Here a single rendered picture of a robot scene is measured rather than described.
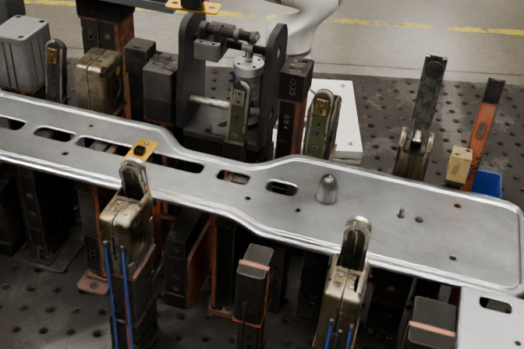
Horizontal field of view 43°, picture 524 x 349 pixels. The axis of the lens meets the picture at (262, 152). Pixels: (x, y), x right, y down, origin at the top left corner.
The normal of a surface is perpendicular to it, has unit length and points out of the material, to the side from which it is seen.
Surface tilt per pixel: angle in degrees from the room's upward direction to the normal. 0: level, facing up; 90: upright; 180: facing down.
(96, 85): 90
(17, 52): 90
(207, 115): 0
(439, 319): 0
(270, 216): 0
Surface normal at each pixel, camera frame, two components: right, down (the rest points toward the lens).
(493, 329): 0.06, -0.80
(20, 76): -0.29, 0.55
